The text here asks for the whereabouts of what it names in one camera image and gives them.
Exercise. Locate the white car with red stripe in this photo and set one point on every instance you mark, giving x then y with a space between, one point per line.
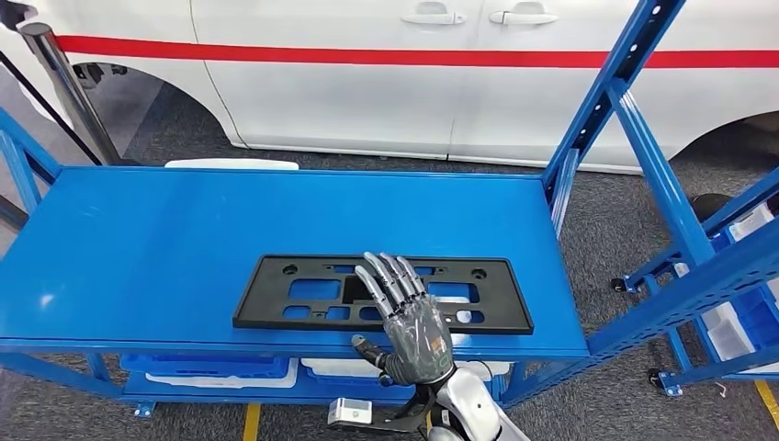
335 103

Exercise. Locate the black plastic plate bracket part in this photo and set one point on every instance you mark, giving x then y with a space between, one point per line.
268 304

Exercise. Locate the small white floor scrap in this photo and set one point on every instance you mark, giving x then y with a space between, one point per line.
721 389

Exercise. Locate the chrome stanchion pole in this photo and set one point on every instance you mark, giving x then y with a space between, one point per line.
67 91

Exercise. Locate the blue plastic bin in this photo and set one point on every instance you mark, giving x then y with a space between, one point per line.
201 365
761 316
347 382

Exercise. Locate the blue metal shelf rack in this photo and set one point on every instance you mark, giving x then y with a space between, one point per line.
152 255

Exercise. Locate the black curved plastic part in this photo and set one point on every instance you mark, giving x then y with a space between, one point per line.
712 207

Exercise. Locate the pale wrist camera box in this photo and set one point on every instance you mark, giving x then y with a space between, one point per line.
350 412

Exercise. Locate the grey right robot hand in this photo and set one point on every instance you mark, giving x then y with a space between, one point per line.
420 341

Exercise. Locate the yellow floor tape square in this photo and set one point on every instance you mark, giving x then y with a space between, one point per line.
768 405

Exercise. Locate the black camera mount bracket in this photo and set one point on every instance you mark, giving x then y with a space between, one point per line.
420 408

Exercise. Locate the grey slanted metal bar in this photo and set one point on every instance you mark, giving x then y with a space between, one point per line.
9 213

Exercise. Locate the black stanchion belt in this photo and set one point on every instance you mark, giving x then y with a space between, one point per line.
48 107

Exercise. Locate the blue wheeled shelf rack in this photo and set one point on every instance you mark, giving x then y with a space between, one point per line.
678 353

